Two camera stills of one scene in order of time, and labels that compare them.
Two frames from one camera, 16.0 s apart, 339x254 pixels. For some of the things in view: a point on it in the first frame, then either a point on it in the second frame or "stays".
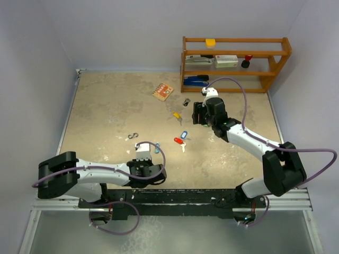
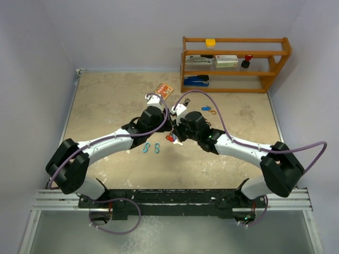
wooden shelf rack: x=232 y=64 stays
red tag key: x=180 y=142 → x=172 y=138
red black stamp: x=246 y=63 stays
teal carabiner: x=158 y=148 stays
